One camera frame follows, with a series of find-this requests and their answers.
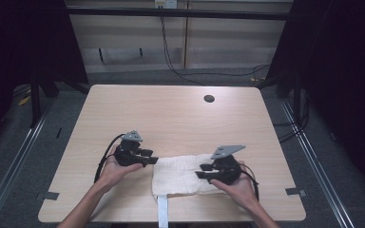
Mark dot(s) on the person's right hand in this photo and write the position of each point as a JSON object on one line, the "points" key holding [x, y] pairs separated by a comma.
{"points": [[239, 193]]}

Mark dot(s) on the black metal stand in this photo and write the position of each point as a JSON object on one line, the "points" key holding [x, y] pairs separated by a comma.
{"points": [[35, 101]]}

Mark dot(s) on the yellow object on floor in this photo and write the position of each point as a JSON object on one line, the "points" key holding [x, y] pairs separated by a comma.
{"points": [[24, 100]]}

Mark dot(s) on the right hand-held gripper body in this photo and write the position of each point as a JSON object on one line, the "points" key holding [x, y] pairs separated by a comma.
{"points": [[226, 167]]}

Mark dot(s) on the dark curtain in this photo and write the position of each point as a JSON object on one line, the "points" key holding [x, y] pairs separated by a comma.
{"points": [[345, 63], [19, 41]]}

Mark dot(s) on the black horizontal bar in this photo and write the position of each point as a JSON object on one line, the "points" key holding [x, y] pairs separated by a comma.
{"points": [[177, 13]]}

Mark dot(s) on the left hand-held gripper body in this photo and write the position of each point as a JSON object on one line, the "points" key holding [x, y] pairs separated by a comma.
{"points": [[128, 155]]}

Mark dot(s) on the small black floor strip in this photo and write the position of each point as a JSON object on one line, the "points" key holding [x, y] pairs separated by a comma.
{"points": [[59, 133]]}

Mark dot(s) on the white wall outlet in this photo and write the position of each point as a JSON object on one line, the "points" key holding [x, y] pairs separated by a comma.
{"points": [[166, 3]]}

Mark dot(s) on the metal floor rail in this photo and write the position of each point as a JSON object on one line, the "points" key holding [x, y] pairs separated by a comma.
{"points": [[9, 167], [316, 164]]}

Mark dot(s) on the grey tape piece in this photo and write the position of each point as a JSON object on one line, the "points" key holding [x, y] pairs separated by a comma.
{"points": [[295, 191], [50, 195]]}

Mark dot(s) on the person's left hand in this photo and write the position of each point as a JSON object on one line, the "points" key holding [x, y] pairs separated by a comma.
{"points": [[115, 174]]}

